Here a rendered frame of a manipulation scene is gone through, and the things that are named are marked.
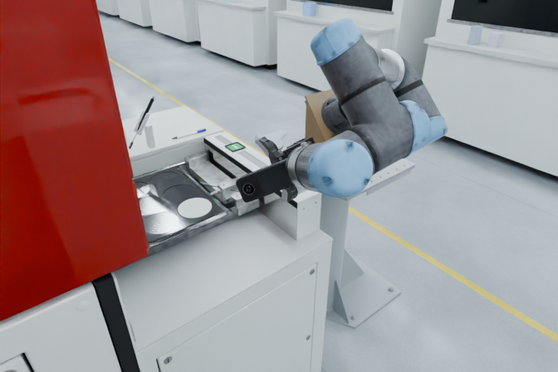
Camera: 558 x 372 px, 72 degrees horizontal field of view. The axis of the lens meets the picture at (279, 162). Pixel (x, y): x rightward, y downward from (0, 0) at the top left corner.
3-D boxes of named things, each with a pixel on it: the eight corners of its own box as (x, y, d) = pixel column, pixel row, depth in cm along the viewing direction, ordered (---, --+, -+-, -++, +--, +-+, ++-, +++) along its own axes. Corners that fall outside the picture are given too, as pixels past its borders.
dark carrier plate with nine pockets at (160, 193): (105, 263, 96) (105, 261, 95) (71, 201, 119) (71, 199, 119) (224, 212, 114) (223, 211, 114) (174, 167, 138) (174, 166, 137)
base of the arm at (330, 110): (345, 96, 153) (361, 85, 144) (358, 131, 151) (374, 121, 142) (315, 100, 145) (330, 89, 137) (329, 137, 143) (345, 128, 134)
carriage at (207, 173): (238, 216, 120) (237, 208, 118) (186, 170, 145) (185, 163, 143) (259, 207, 124) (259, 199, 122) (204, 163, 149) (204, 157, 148)
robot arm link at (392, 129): (407, 69, 54) (343, 100, 51) (445, 139, 54) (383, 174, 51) (382, 87, 62) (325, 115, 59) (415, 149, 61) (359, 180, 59)
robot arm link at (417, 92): (384, 107, 139) (428, 74, 85) (404, 144, 139) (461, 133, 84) (355, 123, 140) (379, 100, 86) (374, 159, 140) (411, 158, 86)
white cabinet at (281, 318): (175, 521, 121) (125, 361, 81) (90, 319, 187) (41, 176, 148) (322, 394, 155) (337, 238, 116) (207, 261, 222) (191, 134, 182)
